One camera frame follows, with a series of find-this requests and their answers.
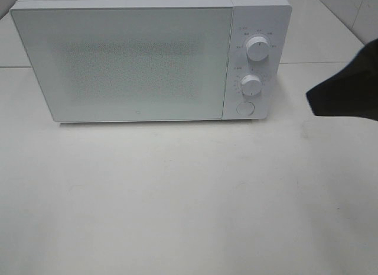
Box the round white door button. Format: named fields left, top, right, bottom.
left=236, top=102, right=255, bottom=116

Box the white control knob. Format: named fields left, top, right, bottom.
left=246, top=34, right=270, bottom=62
left=240, top=74, right=262, bottom=96

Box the white microwave door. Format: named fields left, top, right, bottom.
left=11, top=8, right=233, bottom=122

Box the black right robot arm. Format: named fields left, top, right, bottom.
left=306, top=40, right=377, bottom=121

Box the white microwave oven body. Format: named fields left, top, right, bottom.
left=10, top=0, right=292, bottom=122

